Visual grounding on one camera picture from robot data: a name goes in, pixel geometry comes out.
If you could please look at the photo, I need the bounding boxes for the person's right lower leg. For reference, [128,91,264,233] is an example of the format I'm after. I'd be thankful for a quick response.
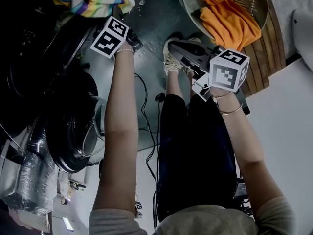
[188,74,199,95]

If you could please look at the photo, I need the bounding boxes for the person's left forearm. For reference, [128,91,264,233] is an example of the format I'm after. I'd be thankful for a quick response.
[104,48,140,144]

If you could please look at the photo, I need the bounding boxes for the person's leg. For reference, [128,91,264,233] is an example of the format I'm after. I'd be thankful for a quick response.
[188,74,199,95]
[166,72,186,99]

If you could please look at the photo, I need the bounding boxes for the person's left shoe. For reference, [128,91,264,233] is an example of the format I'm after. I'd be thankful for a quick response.
[162,37,184,76]

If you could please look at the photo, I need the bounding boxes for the black floor cable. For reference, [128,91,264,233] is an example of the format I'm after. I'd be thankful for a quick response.
[134,72,162,230]

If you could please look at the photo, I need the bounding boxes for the person's right forearm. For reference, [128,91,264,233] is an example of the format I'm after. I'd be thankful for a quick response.
[211,89,266,166]

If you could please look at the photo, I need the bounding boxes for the person's left lower leg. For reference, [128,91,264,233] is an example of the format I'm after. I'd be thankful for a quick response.
[166,72,186,99]

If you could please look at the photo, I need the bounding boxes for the brown wooden slat platform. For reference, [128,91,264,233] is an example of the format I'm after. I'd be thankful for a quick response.
[241,8,287,98]

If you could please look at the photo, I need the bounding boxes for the person's right shoe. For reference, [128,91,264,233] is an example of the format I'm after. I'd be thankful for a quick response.
[182,36,202,80]

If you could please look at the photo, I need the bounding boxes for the gold bangle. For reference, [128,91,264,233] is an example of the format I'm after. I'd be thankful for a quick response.
[218,102,244,116]

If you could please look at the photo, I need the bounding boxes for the white toilet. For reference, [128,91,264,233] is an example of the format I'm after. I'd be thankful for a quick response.
[291,8,313,73]

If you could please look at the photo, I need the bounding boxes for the person's black trousers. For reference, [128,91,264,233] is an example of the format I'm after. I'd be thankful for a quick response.
[156,94,239,224]

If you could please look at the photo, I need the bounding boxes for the orange garment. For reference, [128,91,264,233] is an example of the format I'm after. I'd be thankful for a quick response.
[187,0,262,51]

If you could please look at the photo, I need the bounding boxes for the multicoloured tie-dye garment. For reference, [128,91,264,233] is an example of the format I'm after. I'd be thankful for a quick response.
[53,0,136,18]

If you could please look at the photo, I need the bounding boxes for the person's grey shirt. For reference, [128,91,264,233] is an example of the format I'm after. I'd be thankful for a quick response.
[88,196,297,235]

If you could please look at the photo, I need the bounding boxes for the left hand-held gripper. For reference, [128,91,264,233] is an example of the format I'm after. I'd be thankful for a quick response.
[89,15,144,59]

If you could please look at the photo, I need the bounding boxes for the black hip battery pack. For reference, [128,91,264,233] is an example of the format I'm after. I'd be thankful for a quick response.
[233,178,254,216]

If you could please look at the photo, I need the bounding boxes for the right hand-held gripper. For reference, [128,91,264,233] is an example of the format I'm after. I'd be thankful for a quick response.
[167,39,250,102]

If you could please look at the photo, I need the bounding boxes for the white perforated box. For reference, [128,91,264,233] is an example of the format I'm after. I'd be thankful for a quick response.
[17,209,51,233]

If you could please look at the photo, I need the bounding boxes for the dark grey washing machine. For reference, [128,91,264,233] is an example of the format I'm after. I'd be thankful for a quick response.
[0,0,108,141]

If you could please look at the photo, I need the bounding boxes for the person's shoe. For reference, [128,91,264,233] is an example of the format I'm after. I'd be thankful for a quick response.
[182,36,202,80]
[162,37,184,76]

